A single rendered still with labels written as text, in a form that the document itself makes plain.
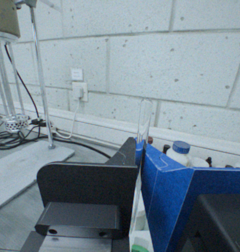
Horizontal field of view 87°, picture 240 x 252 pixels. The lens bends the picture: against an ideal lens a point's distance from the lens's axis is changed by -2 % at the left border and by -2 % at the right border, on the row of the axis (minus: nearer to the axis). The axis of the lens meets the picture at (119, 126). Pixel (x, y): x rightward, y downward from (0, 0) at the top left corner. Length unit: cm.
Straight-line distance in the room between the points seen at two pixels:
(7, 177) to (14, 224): 16
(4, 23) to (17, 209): 43
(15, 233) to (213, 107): 63
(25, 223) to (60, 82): 59
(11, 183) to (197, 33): 71
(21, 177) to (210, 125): 64
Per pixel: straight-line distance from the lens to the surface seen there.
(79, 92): 64
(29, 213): 41
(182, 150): 40
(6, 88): 48
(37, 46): 54
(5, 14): 45
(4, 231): 41
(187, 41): 53
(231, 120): 57
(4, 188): 49
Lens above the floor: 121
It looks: 21 degrees down
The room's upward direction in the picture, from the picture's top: 3 degrees clockwise
